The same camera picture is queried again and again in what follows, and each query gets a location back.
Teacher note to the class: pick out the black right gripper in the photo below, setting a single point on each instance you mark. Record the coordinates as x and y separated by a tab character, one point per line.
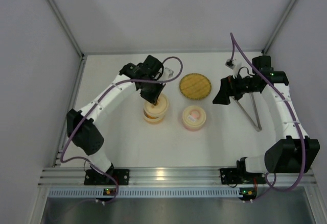
227	88

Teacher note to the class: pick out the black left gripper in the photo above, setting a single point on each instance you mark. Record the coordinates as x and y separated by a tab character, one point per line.
151	90

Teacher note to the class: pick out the cream lid orange handle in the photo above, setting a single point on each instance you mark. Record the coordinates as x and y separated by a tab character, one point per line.
159	109

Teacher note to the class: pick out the stainless steel tongs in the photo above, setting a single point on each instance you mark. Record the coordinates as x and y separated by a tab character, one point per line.
249	109

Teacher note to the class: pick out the cream lid pink handle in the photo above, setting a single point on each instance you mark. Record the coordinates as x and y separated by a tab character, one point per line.
194	112

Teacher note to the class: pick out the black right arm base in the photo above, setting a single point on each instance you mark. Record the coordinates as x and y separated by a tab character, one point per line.
238	175

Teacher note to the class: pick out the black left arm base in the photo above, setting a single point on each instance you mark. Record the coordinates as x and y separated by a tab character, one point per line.
92	177

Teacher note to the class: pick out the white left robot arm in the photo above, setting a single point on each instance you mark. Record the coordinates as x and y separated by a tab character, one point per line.
83	125

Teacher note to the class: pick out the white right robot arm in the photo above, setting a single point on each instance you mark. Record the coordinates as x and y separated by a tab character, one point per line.
293	150

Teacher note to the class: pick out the yellow lunch box bowl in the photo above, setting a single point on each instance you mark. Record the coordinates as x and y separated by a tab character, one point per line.
152	120

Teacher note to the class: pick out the pink lunch box bowl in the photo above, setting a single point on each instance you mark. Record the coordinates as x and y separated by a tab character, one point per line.
193	125

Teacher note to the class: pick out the round bamboo tray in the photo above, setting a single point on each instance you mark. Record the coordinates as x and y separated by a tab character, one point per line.
195	86

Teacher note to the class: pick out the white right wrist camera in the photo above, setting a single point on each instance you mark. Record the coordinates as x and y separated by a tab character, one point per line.
234	65

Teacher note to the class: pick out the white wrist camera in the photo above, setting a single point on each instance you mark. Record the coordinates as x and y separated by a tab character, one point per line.
234	65
167	74

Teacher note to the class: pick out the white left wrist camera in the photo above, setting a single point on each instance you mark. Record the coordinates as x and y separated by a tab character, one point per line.
167	74

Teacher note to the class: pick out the right aluminium frame post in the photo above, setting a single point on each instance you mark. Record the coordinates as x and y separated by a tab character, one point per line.
286	13

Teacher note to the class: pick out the aluminium frame post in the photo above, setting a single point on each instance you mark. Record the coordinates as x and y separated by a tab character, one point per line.
62	22
286	13

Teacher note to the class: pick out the aluminium mounting rail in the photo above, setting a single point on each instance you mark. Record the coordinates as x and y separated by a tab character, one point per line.
139	176

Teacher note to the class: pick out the slotted cable duct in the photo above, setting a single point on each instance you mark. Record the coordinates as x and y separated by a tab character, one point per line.
160	192

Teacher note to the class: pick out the left aluminium frame post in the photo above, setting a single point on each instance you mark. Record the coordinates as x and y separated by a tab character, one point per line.
62	22

